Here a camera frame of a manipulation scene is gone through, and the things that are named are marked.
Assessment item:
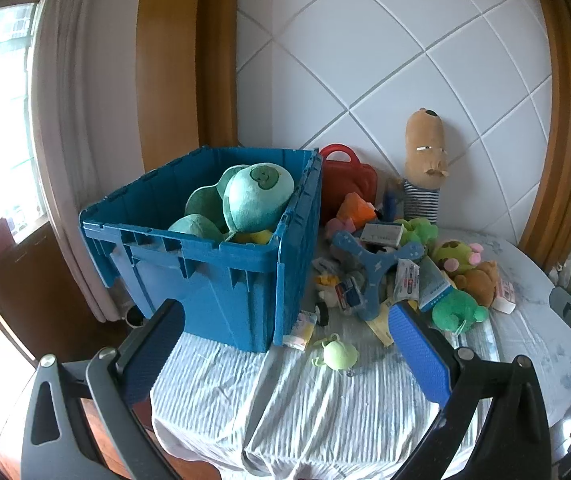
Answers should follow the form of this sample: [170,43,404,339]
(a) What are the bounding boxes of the round green plush toy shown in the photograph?
[432,292,490,334]

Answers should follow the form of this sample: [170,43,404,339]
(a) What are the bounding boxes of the small yellow plush toy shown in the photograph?
[314,272,339,307]

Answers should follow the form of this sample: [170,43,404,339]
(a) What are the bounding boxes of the pink plush toy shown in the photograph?
[325,216,357,235]

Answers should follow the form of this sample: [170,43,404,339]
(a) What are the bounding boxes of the white curtain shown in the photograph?
[30,0,147,324]

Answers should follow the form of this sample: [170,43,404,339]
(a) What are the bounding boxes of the orange plush toy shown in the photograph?
[338,193,379,226]

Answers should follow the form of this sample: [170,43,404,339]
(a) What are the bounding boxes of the pink and white small box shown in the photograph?
[490,280,517,315]

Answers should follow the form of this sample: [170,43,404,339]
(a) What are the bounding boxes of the blue and red card packet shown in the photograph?
[335,280,364,309]

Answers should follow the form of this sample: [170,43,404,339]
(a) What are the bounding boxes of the brown plush dog striped shirt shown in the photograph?
[398,107,451,226]

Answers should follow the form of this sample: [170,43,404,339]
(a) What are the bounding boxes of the brown plush bear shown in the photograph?
[454,260,500,307]

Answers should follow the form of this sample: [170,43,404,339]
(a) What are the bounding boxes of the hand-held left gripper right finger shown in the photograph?
[388,301,561,480]

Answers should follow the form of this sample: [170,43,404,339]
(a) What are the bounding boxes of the spotted green plush pink ears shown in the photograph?
[433,240,486,277]

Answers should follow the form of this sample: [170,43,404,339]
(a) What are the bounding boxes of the window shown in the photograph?
[0,2,42,223]

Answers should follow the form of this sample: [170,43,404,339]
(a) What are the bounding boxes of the blue bottle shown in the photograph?
[383,191,401,222]

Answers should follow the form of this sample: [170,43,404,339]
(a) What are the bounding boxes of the brown wooden cabinet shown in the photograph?
[0,217,74,367]

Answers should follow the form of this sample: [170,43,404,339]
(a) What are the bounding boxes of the red and white packet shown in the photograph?
[393,259,421,302]

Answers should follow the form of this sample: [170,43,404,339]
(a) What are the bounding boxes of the blue plastic crate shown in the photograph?
[80,146,324,353]

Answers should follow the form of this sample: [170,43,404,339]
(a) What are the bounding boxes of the blue boomerang toy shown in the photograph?
[330,230,425,322]

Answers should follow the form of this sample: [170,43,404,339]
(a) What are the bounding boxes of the small green plush keychain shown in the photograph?
[310,333,359,374]

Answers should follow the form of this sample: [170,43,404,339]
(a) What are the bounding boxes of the wooden wall frame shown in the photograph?
[136,0,240,175]
[518,0,571,263]

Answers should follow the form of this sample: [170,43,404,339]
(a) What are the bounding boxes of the yellow plastic tongs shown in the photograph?
[365,319,396,347]

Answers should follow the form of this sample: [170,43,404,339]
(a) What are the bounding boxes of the clear packet yellow contents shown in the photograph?
[284,310,317,350]

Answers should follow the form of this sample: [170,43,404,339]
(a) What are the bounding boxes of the green plush turtle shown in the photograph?
[168,162,295,246]

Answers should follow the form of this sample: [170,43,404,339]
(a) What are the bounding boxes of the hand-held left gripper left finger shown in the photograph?
[20,299,186,480]

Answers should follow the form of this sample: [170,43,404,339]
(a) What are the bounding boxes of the white cardboard box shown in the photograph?
[359,222,405,247]

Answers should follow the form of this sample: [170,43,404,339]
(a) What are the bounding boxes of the striped bed sheet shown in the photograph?
[150,230,571,479]

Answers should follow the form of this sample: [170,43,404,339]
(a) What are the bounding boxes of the blue and white box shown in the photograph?
[418,257,454,311]

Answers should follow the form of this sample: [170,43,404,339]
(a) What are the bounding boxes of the green plush frog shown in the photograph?
[398,217,439,249]

